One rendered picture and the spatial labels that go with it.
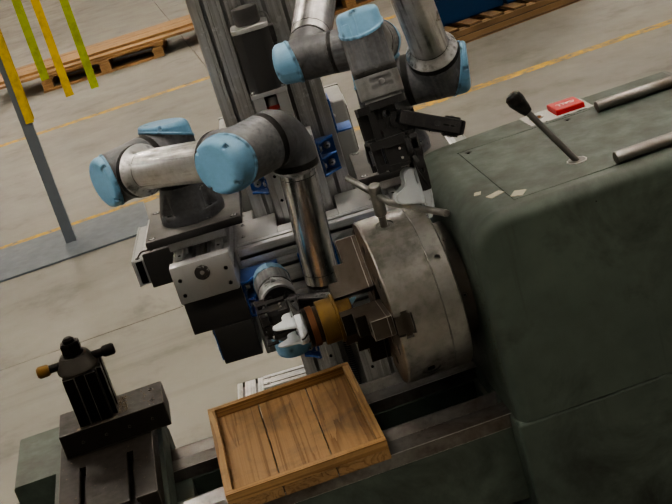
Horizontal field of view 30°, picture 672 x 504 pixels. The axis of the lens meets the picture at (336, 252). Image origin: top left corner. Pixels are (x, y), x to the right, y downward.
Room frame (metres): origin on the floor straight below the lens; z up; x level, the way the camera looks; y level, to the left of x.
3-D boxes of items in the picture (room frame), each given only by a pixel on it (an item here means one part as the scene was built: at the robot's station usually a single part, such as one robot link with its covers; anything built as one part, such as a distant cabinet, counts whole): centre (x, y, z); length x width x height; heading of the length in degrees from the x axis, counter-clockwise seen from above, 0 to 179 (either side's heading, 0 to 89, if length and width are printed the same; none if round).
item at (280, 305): (2.24, 0.14, 1.08); 0.12 x 0.09 x 0.08; 5
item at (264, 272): (2.40, 0.14, 1.08); 0.11 x 0.08 x 0.09; 5
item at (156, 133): (2.78, 0.29, 1.33); 0.13 x 0.12 x 0.14; 130
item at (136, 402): (2.18, 0.50, 1.00); 0.20 x 0.10 x 0.05; 95
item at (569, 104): (2.42, -0.53, 1.26); 0.06 x 0.06 x 0.02; 5
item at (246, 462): (2.13, 0.18, 0.89); 0.36 x 0.30 x 0.04; 5
